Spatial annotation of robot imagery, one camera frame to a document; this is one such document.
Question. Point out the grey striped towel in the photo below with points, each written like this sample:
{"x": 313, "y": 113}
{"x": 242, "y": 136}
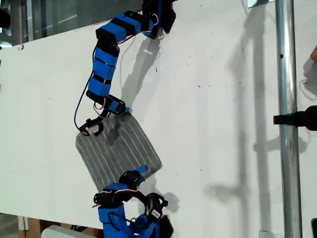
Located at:
{"x": 128, "y": 151}

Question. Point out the white table leg bracket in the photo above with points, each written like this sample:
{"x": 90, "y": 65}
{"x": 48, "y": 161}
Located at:
{"x": 23, "y": 223}

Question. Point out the black round object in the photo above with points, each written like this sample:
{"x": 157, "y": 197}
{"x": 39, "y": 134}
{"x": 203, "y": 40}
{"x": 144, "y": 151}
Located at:
{"x": 3, "y": 18}

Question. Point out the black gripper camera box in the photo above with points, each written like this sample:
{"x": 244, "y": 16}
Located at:
{"x": 156, "y": 205}
{"x": 91, "y": 128}

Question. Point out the steel post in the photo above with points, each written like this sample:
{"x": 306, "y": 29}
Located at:
{"x": 287, "y": 74}

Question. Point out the dark flat device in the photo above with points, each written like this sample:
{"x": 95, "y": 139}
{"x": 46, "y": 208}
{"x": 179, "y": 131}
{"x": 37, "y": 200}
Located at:
{"x": 314, "y": 228}

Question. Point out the black post clamp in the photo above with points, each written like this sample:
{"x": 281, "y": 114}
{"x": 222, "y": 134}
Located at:
{"x": 297, "y": 118}

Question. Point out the black camera stalk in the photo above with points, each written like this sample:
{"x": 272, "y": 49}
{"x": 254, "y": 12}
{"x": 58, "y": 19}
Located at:
{"x": 102, "y": 118}
{"x": 141, "y": 196}

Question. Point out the person's hand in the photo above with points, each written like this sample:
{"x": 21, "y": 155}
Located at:
{"x": 314, "y": 54}

